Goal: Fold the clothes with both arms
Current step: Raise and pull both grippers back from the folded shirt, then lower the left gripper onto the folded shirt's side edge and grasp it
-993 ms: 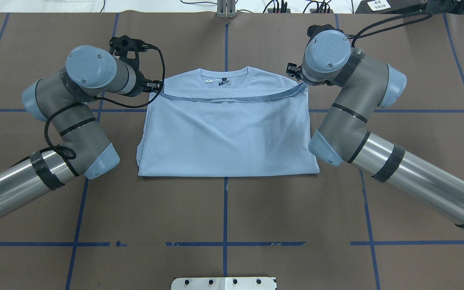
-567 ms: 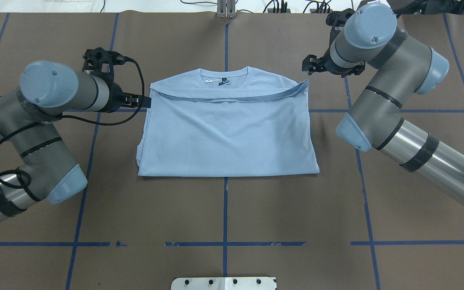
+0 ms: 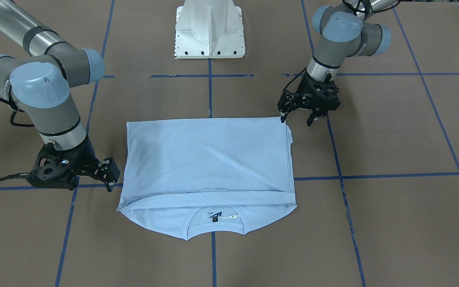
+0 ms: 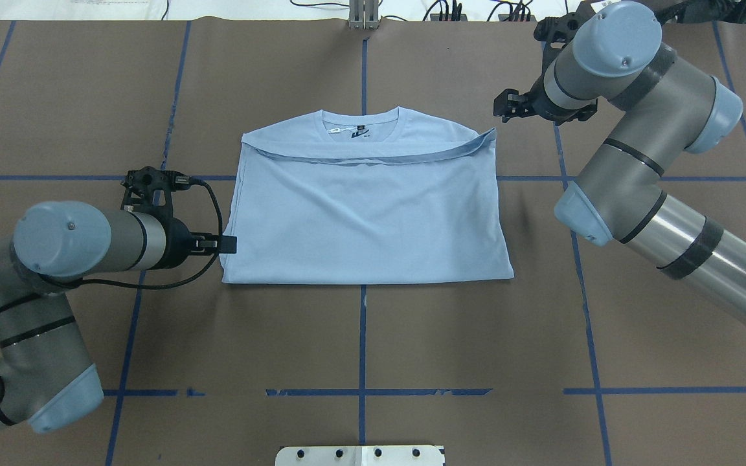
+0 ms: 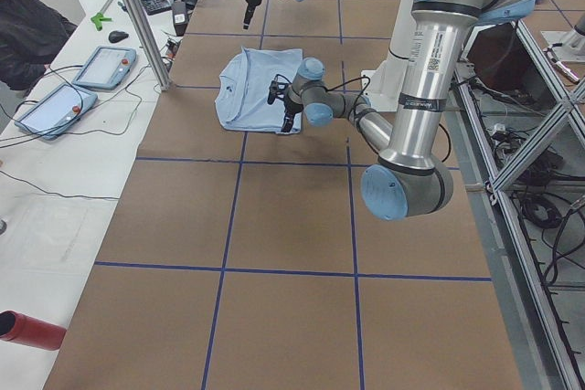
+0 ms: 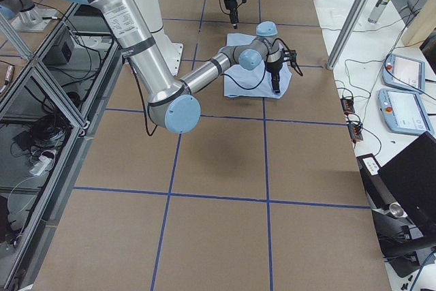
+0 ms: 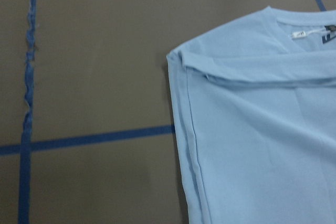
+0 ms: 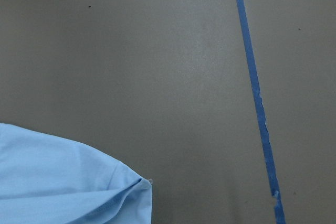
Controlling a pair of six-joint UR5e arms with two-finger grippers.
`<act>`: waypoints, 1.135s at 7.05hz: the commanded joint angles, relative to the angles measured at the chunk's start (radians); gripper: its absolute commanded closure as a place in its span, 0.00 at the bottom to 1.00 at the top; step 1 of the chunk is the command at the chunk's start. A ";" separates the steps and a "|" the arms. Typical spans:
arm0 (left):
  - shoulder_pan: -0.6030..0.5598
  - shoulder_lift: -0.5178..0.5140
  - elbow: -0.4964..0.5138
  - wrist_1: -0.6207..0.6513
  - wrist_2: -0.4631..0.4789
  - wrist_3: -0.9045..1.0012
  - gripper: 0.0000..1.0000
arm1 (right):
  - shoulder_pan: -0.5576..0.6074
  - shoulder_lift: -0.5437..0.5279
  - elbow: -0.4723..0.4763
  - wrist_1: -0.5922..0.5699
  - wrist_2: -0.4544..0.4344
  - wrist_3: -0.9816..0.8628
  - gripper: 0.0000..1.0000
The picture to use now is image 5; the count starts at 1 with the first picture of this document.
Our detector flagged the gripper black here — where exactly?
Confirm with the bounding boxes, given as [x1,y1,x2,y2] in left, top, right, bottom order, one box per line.
[242,0,261,29]
[281,97,303,133]

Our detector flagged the light blue t-shirt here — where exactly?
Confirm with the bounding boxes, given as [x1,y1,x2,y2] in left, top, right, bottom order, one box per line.
[215,47,303,133]

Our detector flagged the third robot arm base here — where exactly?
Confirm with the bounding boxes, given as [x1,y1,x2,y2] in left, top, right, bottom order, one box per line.
[541,16,584,83]

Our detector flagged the black computer mouse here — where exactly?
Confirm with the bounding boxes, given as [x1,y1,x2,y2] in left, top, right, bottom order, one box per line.
[108,30,129,44]

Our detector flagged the green plastic tool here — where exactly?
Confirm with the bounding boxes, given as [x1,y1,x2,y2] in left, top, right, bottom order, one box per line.
[90,12,112,31]

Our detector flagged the far teach pendant blue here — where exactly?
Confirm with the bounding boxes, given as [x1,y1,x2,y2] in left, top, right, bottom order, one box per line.
[72,46,137,90]

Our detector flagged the teach pendant blue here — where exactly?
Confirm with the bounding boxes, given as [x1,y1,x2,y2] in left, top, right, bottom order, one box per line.
[72,46,137,90]
[15,83,98,140]

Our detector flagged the seated person in black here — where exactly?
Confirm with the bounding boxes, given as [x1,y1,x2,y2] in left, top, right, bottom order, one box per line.
[1,0,77,91]

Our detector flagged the near teach pendant blue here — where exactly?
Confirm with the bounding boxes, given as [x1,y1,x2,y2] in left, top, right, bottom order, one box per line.
[15,83,98,140]

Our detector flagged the red cylinder bottle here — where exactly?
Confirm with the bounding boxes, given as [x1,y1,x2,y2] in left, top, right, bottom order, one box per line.
[1,311,67,351]

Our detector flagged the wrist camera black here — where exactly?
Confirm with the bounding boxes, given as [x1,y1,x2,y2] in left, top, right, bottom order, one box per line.
[267,74,292,105]

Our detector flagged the white camera pillar with base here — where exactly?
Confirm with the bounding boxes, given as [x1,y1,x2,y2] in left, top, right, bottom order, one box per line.
[361,0,416,112]

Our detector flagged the aluminium frame post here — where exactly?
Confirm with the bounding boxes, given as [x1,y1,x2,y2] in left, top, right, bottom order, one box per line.
[122,0,171,91]

